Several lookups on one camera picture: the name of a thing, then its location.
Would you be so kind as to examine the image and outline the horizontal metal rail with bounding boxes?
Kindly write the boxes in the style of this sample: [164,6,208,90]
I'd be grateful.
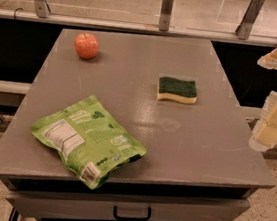
[0,8,277,47]

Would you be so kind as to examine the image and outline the black drawer handle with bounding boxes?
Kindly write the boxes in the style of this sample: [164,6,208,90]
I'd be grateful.
[112,205,152,221]

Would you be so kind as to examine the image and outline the green snack bag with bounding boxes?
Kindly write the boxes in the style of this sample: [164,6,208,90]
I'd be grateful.
[31,96,147,190]

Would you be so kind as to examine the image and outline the green and yellow sponge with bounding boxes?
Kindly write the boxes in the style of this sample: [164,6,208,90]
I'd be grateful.
[156,76,197,105]

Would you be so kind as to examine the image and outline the red apple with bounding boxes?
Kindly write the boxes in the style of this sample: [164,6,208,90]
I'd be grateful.
[74,32,99,60]

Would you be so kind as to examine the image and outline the grey drawer cabinet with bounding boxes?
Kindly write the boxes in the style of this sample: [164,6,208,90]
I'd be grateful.
[0,29,274,221]

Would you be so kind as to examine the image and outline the right metal railing bracket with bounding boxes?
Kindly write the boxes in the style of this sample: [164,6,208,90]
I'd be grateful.
[235,0,266,40]

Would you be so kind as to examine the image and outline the middle metal railing bracket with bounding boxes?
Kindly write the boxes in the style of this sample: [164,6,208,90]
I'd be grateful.
[158,0,174,31]

